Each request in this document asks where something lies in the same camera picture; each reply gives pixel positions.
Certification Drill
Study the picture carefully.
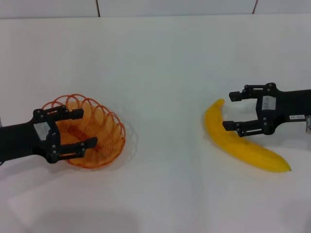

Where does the orange woven plastic basket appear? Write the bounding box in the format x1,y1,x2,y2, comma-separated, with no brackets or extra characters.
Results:
39,93,126,171

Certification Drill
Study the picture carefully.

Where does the yellow banana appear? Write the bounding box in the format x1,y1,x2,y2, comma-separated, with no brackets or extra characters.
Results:
203,98,292,173

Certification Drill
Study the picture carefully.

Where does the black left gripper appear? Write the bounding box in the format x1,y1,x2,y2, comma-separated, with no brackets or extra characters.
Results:
0,104,98,164

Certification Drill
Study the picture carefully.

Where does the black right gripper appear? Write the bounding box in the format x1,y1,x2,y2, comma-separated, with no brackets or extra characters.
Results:
223,83,311,137

